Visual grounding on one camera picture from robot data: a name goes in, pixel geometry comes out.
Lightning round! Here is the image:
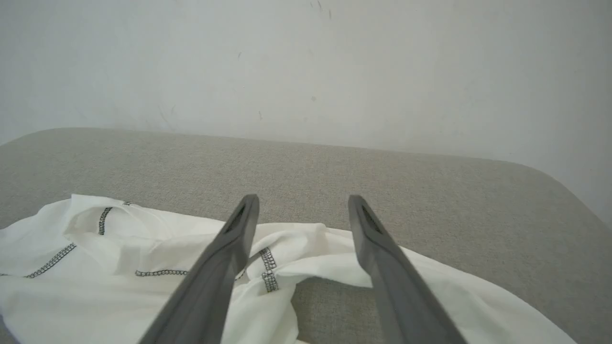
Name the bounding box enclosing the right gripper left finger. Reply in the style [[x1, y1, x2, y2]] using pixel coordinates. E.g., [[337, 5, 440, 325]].
[[138, 193, 261, 344]]

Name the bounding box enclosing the white garment with grey stitching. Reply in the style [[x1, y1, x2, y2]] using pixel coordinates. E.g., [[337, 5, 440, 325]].
[[0, 193, 577, 344]]

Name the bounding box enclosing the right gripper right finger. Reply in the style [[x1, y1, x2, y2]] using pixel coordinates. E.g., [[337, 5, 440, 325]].
[[347, 194, 468, 344]]

